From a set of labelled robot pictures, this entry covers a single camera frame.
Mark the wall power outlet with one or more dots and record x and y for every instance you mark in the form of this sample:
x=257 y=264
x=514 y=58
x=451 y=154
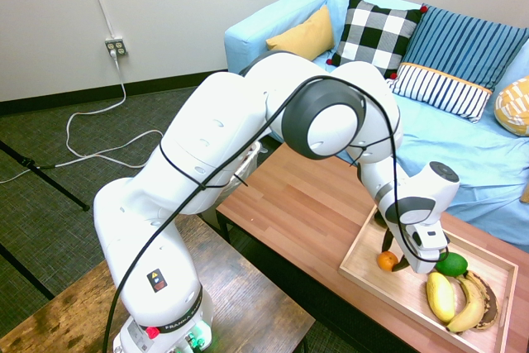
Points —
x=116 y=47

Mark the yellow patterned bolster pillow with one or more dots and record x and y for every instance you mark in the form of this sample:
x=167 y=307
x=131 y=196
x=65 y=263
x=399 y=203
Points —
x=514 y=107

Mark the plain mustard pillow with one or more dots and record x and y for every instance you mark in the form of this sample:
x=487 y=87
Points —
x=306 y=36

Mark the green lime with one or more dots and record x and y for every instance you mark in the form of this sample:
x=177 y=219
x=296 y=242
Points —
x=454 y=264

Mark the yellow banana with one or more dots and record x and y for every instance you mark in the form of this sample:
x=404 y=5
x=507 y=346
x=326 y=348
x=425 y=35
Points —
x=471 y=307

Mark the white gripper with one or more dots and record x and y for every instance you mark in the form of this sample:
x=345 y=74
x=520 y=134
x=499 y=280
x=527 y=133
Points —
x=427 y=245

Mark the rustic dark wood table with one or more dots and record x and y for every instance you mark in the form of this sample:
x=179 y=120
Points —
x=248 y=299

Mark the orange tangerine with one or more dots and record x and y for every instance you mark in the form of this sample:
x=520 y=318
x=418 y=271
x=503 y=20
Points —
x=386 y=262

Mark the brown overripe banana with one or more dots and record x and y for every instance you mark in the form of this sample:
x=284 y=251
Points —
x=492 y=303

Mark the black white checked pillow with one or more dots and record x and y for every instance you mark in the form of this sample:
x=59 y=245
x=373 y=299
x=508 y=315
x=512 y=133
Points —
x=372 y=34

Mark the navy white striped lumbar pillow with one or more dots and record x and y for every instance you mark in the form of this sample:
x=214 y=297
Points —
x=442 y=90

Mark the reddish wooden coffee table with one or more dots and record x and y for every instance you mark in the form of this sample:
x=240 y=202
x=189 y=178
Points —
x=297 y=204

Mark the light blue sofa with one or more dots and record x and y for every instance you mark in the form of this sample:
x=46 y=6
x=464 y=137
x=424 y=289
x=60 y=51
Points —
x=454 y=142

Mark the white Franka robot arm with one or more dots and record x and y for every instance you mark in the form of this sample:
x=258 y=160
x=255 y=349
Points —
x=206 y=134

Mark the blue striped pillow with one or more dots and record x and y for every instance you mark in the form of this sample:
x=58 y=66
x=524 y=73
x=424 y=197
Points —
x=463 y=47

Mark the black tripod stand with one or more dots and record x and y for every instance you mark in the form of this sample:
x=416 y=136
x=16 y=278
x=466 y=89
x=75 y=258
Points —
x=45 y=177

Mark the yellow lemon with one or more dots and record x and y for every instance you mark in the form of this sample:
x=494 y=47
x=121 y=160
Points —
x=440 y=297

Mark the wooden serving tray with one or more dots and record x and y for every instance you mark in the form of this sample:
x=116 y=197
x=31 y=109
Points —
x=405 y=293

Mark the mustard striped pillow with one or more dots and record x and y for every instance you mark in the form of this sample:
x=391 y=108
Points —
x=525 y=194

